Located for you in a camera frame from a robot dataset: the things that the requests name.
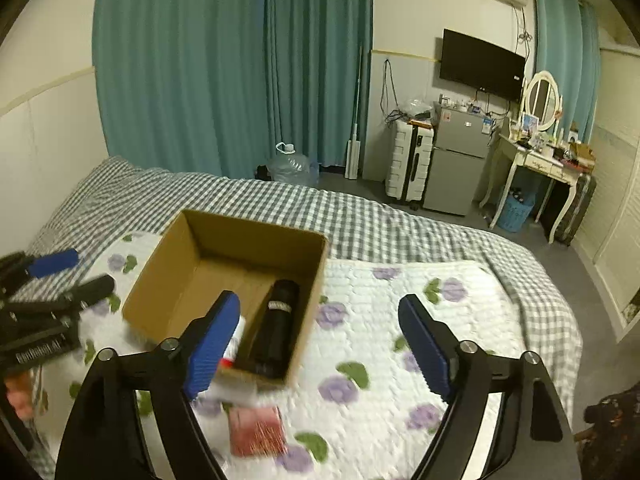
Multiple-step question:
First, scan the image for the black hanging cable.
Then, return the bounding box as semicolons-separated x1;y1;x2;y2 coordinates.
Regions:
381;58;402;124

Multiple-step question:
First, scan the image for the white dressing table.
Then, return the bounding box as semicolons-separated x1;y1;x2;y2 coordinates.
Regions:
478;130;596;245

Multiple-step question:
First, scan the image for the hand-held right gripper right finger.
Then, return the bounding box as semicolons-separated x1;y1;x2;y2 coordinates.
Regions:
398;294;584;480

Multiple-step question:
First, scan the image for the white floral quilt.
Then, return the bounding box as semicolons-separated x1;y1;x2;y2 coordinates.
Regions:
40;232;527;480

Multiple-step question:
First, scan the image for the cardboard box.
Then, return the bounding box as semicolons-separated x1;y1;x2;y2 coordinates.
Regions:
121;209;330;391

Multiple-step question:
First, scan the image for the white oval mirror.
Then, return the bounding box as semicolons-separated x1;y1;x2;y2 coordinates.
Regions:
520;71;565;134

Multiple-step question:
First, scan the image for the white ribbed suitcase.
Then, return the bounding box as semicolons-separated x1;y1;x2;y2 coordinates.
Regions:
384;120;435;211

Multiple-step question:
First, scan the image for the dark green suitcase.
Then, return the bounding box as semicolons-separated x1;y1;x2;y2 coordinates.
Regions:
554;172;598;247

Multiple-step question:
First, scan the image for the white packet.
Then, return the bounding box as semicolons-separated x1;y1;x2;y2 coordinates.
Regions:
198;378;259;406

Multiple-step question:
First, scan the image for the wide teal curtain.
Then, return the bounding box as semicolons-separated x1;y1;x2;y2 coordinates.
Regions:
92;0;270;179

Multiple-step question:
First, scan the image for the clear plastic bag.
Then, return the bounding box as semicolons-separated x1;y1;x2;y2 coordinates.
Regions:
400;98;434;122

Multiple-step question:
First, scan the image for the black bottle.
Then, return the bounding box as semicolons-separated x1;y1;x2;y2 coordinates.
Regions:
239;278;301;379

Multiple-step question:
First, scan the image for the grey checked bedsheet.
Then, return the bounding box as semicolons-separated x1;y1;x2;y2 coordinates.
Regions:
22;156;585;479

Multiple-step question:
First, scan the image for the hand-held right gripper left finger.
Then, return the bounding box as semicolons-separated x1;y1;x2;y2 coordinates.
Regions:
54;290;242;480

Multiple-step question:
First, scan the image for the black wall television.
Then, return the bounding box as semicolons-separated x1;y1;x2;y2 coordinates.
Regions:
439;29;527;102

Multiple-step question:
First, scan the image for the red box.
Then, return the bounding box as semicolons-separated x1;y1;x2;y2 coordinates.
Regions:
228;405;287;457

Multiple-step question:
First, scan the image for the dark floral clothing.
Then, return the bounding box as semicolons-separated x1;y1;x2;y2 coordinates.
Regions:
574;382;640;480

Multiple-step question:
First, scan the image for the blue plastic basket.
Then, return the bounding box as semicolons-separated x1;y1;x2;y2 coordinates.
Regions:
495;191;536;234

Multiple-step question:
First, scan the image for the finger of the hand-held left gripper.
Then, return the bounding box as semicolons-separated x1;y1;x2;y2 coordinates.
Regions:
0;248;80;292
0;274;115;317

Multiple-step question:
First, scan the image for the person's left hand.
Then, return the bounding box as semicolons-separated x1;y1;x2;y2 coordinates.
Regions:
4;372;39;422

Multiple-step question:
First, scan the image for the clear water jug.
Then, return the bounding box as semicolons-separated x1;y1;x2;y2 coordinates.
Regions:
265;142;319;189

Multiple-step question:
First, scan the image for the white tube with red end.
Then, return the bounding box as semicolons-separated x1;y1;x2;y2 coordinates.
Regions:
220;315;249;369

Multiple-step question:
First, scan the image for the white mop pole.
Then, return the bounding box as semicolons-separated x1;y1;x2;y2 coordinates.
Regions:
344;45;364;180

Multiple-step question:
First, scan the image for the grey small fridge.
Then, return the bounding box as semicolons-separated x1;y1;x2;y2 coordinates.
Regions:
422;101;496;217

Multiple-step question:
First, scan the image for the narrow teal curtain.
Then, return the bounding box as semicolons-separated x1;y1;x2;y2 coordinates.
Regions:
531;0;603;142

